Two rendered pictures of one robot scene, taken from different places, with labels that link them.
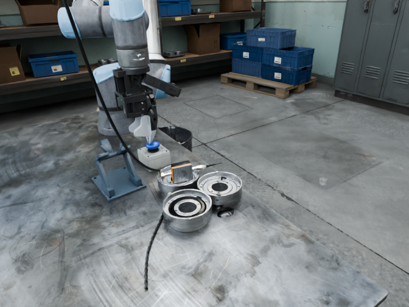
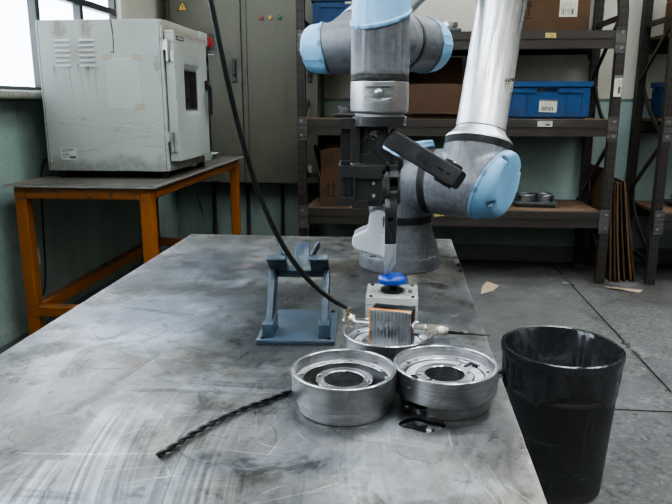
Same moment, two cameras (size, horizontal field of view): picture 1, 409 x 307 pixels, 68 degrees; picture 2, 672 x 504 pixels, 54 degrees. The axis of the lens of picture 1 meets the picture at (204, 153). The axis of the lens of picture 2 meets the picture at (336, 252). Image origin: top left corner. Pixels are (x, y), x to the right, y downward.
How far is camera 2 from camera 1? 0.36 m
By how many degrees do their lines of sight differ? 38
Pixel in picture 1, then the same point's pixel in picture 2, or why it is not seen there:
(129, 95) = (352, 165)
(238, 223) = (422, 448)
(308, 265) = not seen: outside the picture
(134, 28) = (376, 42)
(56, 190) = (211, 310)
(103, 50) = (534, 175)
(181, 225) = (302, 398)
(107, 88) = not seen: hidden behind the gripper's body
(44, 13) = (439, 98)
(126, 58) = (357, 96)
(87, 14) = (340, 32)
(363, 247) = not seen: outside the picture
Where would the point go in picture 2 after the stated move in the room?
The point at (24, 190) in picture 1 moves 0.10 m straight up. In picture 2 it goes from (177, 299) to (173, 236)
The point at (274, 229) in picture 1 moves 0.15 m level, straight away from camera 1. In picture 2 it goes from (488, 487) to (597, 433)
